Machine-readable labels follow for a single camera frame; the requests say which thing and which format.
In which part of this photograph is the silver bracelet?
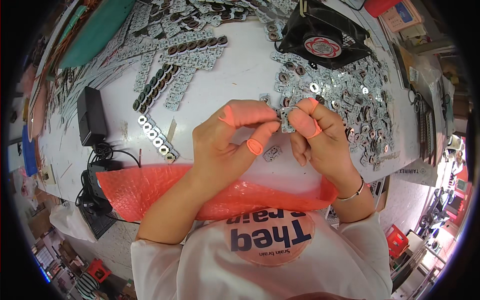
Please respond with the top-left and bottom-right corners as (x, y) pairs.
(337, 176), (365, 202)

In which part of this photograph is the small silver circuit board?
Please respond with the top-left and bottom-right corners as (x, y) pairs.
(277, 106), (299, 134)

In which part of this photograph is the red plastic stool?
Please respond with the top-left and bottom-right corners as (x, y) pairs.
(385, 224), (410, 259)
(87, 259), (112, 284)

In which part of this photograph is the black power adapter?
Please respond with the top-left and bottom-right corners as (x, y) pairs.
(76, 86), (108, 147)

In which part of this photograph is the person's right hand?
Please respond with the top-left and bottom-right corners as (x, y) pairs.
(288, 98), (363, 189)

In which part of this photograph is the black cable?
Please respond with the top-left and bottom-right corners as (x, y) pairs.
(75, 142), (142, 226)

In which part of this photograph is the pink box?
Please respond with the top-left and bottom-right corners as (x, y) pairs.
(379, 0), (423, 33)

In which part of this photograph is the black tray of parts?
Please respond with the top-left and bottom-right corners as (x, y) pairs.
(415, 97), (439, 166)

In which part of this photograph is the clear printed plastic bag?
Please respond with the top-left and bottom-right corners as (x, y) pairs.
(393, 160), (439, 187)

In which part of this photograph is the person's left hand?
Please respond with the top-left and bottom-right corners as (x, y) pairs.
(191, 99), (283, 190)

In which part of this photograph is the white plastic bag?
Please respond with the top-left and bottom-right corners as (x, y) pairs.
(49, 202), (95, 243)

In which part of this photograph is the red container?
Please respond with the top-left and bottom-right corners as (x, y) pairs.
(364, 0), (403, 18)

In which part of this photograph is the single circuit board with coil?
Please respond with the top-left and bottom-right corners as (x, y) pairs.
(263, 146), (283, 163)

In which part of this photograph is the black cooling fan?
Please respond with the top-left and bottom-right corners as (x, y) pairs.
(278, 0), (373, 70)

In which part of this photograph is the person's body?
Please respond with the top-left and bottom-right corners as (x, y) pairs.
(130, 208), (393, 300)

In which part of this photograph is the red bubble wrap sheet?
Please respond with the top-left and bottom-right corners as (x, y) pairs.
(95, 164), (339, 223)

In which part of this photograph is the heap of loose circuit boards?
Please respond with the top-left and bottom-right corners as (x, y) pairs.
(270, 49), (399, 172)

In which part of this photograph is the board strip with white squares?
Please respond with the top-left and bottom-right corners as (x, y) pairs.
(137, 114), (180, 164)

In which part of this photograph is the blue plastic bin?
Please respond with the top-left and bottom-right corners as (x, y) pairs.
(21, 125), (38, 178)

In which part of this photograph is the green tray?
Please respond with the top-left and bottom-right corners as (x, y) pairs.
(58, 0), (136, 70)

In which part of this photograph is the black power strip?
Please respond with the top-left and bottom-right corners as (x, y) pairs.
(77, 160), (118, 241)

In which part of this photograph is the heap of circuit board strips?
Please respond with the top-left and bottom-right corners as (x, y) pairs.
(56, 0), (297, 130)

